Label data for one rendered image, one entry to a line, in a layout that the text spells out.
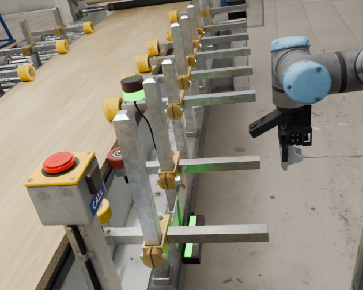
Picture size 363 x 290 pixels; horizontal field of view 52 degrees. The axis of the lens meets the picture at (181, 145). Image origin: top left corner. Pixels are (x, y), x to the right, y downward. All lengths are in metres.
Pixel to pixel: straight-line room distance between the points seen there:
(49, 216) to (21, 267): 0.39
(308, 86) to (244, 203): 1.54
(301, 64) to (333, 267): 1.31
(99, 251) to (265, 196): 1.83
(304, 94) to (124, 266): 0.72
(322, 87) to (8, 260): 0.76
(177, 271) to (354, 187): 1.61
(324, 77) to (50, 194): 0.58
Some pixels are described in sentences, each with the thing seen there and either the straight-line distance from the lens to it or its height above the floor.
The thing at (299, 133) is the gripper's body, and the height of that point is 0.95.
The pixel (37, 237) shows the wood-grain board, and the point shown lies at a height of 0.90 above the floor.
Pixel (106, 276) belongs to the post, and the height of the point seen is 1.03.
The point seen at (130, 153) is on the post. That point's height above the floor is 1.09.
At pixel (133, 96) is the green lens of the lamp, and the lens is 0.96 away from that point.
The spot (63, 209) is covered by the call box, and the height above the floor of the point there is 1.18.
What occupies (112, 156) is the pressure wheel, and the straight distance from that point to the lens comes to 1.13.
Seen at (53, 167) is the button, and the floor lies 1.23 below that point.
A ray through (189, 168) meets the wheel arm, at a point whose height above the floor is 0.85.
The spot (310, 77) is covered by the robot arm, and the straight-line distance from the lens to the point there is 0.82.
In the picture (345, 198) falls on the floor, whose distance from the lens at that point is 2.35.
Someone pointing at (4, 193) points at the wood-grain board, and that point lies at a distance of 1.16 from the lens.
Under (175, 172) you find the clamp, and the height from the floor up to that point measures 0.86.
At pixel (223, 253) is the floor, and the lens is 2.01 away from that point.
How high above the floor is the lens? 1.46
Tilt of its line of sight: 30 degrees down
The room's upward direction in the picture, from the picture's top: 10 degrees counter-clockwise
